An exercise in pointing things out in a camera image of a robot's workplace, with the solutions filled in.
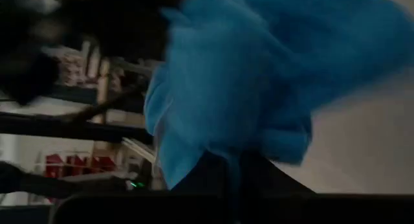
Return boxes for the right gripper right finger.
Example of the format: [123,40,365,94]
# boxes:
[239,150,414,224]

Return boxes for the black metal table frame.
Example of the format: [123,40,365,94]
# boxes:
[0,111,153,144]

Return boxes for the blue garment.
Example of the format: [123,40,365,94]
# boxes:
[143,0,414,190]

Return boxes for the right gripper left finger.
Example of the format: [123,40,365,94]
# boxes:
[50,150,234,224]

